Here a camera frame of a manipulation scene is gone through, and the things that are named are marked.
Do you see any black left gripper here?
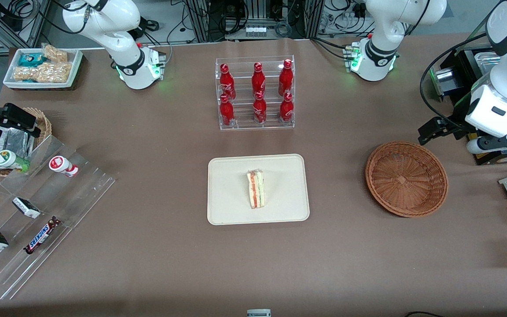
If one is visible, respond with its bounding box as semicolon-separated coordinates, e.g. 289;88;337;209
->
418;117;474;146

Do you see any cream rectangular tray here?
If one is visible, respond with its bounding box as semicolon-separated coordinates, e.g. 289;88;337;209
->
207;154;310;225

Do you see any triangle sandwich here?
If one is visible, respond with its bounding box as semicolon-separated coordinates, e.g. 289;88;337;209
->
246;169;266;210

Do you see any clear acrylic stepped display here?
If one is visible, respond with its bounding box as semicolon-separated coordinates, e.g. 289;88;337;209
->
0;134;117;300

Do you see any large rice cracker pack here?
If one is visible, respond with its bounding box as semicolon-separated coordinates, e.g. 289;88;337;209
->
13;62;73;84

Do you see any white snack tray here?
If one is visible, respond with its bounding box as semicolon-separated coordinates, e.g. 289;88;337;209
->
3;47;85;91

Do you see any green white yogurt bottle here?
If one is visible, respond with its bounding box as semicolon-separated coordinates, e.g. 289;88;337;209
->
0;150;31;173

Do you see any wicker basket with foil packs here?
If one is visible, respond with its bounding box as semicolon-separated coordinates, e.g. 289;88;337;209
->
0;107;53;177

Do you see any brown wicker basket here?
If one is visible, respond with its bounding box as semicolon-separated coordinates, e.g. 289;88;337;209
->
365;141;449;218

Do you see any rice cracker snack pack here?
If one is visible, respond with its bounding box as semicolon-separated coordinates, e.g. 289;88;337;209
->
41;44;69;63

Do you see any red cola bottle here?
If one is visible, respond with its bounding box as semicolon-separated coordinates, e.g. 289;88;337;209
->
279;59;293;96
219;94;235;126
220;63;236;101
279;92;294;124
253;91;267;124
252;62;266;97

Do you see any black control box yellow panel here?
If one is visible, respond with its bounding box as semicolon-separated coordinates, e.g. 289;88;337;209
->
430;43;507;166

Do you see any clear acrylic bottle rack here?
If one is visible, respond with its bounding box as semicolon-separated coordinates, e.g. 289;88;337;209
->
215;55;296;131

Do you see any red white yogurt bottle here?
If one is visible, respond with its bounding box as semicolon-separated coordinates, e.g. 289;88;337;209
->
49;155;79;178

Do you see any teal snack package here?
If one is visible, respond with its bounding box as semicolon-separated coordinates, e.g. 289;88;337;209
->
18;53;45;67

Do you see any snickers chocolate bar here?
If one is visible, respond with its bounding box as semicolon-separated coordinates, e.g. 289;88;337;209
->
24;216;62;255

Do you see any aluminium frame shelf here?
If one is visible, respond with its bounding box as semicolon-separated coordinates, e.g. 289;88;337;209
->
0;0;52;56

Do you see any silver foil package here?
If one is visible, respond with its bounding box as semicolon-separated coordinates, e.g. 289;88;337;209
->
0;127;35;170

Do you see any aluminium frame with cables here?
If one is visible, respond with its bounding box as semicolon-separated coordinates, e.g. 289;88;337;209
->
182;0;325;43

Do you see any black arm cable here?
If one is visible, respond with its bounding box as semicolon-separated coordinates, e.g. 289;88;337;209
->
419;42;494;133

